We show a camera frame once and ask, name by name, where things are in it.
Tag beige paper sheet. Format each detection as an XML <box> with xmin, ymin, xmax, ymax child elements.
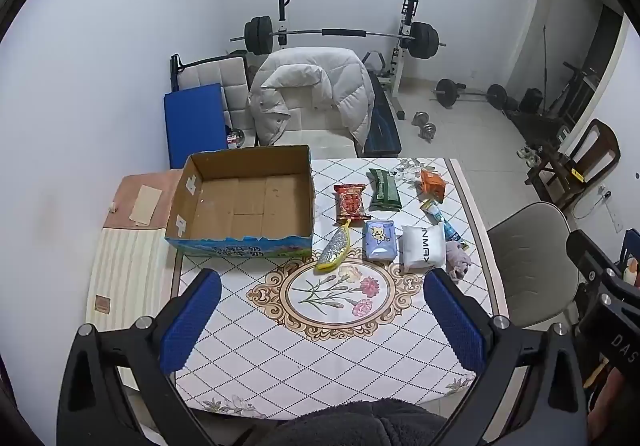
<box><xmin>131</xmin><ymin>185</ymin><xmax>162</xmax><ymax>226</ymax></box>

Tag orange packet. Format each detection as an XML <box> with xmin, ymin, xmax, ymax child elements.
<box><xmin>419</xmin><ymin>169</ymin><xmax>447</xmax><ymax>203</ymax></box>

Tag dark wooden chair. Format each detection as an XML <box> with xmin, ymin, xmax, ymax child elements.
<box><xmin>525</xmin><ymin>118</ymin><xmax>621</xmax><ymax>212</ymax></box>

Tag grey shell chair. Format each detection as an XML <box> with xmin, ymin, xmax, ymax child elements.
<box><xmin>486</xmin><ymin>202</ymin><xmax>583</xmax><ymax>329</ymax></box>

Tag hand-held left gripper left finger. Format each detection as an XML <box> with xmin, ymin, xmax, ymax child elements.
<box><xmin>56</xmin><ymin>268</ymin><xmax>222</xmax><ymax>446</ymax></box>

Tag white and blue tube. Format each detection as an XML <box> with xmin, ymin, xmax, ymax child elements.
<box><xmin>419</xmin><ymin>198</ymin><xmax>468</xmax><ymax>249</ymax></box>

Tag beige padded chair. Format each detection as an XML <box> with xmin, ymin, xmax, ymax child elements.
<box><xmin>177</xmin><ymin>57</ymin><xmax>251</xmax><ymax>147</ymax></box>

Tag pink plush toy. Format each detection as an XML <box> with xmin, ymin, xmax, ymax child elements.
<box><xmin>444</xmin><ymin>240</ymin><xmax>473</xmax><ymax>281</ymax></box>

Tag cardboard box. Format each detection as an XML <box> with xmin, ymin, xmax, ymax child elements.
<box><xmin>165</xmin><ymin>144</ymin><xmax>315</xmax><ymax>258</ymax></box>

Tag dark fleece garment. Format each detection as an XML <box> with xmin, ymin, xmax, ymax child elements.
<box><xmin>240</xmin><ymin>398</ymin><xmax>451</xmax><ymax>446</ymax></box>

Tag metal pot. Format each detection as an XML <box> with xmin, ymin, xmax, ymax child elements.
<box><xmin>225</xmin><ymin>126</ymin><xmax>257</xmax><ymax>149</ymax></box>

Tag red snack packet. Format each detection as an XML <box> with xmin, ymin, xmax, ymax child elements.
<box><xmin>334</xmin><ymin>183</ymin><xmax>372</xmax><ymax>223</ymax></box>

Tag white soft packet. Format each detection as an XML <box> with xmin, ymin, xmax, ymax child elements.
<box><xmin>401</xmin><ymin>224</ymin><xmax>446</xmax><ymax>272</ymax></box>

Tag yellow banana pouch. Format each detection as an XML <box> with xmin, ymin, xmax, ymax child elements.
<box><xmin>316</xmin><ymin>219</ymin><xmax>352</xmax><ymax>273</ymax></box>

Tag white bench press rack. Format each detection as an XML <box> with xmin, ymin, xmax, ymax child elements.
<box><xmin>272</xmin><ymin>0</ymin><xmax>421</xmax><ymax>119</ymax></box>

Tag black exercise machine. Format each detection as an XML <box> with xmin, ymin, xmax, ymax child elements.
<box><xmin>550</xmin><ymin>61</ymin><xmax>601</xmax><ymax>122</ymax></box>

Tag white down jacket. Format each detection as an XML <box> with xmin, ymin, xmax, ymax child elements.
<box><xmin>248</xmin><ymin>47</ymin><xmax>376</xmax><ymax>147</ymax></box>

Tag black weight bench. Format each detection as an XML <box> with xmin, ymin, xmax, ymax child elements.
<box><xmin>362</xmin><ymin>71</ymin><xmax>403</xmax><ymax>158</ymax></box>

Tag long barbell with black plates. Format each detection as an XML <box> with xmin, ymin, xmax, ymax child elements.
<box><xmin>230</xmin><ymin>17</ymin><xmax>447</xmax><ymax>59</ymax></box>

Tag black handle bar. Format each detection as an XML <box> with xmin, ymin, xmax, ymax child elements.
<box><xmin>170</xmin><ymin>54</ymin><xmax>246</xmax><ymax>92</ymax></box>

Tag blue tissue pack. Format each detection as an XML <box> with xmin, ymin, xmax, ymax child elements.
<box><xmin>363</xmin><ymin>220</ymin><xmax>398</xmax><ymax>261</ymax></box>

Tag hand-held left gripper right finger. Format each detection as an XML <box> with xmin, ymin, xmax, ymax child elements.
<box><xmin>423</xmin><ymin>268</ymin><xmax>587</xmax><ymax>446</ymax></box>

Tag blue folded mat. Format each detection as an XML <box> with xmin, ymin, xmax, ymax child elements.
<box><xmin>163</xmin><ymin>83</ymin><xmax>229</xmax><ymax>170</ymax></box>

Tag black weight plates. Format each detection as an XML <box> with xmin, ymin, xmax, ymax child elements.
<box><xmin>517</xmin><ymin>88</ymin><xmax>545</xmax><ymax>114</ymax></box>

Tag diamond patterned floral tablecloth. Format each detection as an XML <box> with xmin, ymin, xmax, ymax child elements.
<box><xmin>172</xmin><ymin>157</ymin><xmax>511</xmax><ymax>414</ymax></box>

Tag beige chair with jacket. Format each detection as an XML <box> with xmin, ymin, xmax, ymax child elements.
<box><xmin>270</xmin><ymin>86</ymin><xmax>358</xmax><ymax>159</ymax></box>

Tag white door frame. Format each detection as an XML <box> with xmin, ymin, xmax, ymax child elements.
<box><xmin>505</xmin><ymin>0</ymin><xmax>631</xmax><ymax>127</ymax></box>

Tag person's right forearm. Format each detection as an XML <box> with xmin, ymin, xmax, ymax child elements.
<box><xmin>592</xmin><ymin>368</ymin><xmax>640</xmax><ymax>446</ymax></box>

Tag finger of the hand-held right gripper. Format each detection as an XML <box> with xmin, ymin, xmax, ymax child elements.
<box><xmin>566</xmin><ymin>229</ymin><xmax>626</xmax><ymax>294</ymax></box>

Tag short barbell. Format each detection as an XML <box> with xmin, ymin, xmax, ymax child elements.
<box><xmin>431</xmin><ymin>78</ymin><xmax>508</xmax><ymax>109</ymax></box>

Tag green packet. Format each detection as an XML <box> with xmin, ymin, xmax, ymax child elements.
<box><xmin>367</xmin><ymin>168</ymin><xmax>402</xmax><ymax>212</ymax></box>

